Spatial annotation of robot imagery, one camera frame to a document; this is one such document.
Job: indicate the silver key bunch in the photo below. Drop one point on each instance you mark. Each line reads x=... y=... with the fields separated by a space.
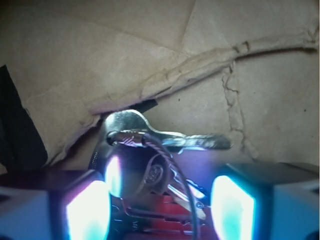
x=151 y=198

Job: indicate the brown paper bag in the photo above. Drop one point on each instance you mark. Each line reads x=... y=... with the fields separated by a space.
x=248 y=69

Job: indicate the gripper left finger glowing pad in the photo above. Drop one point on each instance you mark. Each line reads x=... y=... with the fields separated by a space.
x=54 y=205

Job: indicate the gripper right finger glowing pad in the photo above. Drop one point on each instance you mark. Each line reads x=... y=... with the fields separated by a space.
x=266 y=201

